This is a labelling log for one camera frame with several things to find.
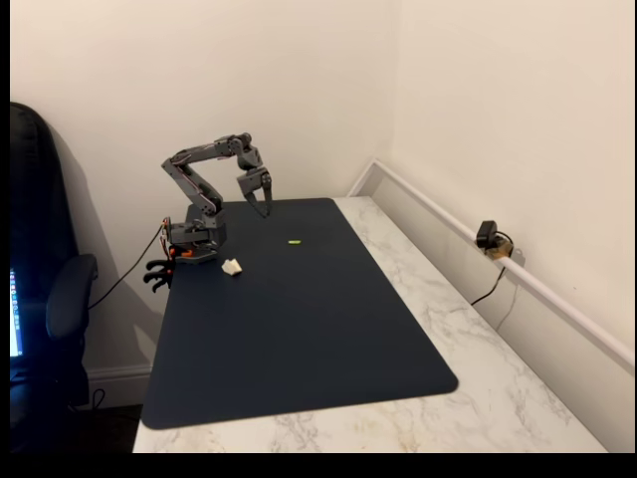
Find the white plastic object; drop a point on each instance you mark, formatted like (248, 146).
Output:
(232, 267)

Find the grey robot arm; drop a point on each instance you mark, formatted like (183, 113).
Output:
(199, 191)

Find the dark desk mat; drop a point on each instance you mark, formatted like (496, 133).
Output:
(298, 323)

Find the black clamp with orange parts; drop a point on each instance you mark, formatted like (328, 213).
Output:
(159, 276)

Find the black office chair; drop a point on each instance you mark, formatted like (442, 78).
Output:
(40, 224)

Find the black webcam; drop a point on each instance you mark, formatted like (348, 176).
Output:
(485, 234)

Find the white baseboard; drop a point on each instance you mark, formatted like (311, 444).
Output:
(119, 378)

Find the laptop screen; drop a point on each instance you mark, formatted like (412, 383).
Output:
(15, 313)

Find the tan webcam mount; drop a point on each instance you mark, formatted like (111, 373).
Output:
(500, 251)

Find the white ledge rail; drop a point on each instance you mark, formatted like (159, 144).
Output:
(547, 294)

